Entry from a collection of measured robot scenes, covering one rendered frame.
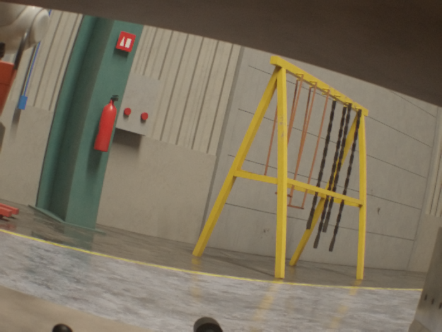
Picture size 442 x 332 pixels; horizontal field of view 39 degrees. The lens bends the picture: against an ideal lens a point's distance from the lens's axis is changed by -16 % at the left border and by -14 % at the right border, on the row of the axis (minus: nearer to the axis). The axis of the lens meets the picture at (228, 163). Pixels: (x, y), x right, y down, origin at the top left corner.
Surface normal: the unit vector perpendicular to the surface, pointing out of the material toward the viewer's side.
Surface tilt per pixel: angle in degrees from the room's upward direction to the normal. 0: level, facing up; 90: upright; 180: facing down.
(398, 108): 90
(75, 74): 90
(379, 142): 90
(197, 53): 90
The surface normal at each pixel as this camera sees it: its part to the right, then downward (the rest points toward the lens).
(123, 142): 0.61, 0.09
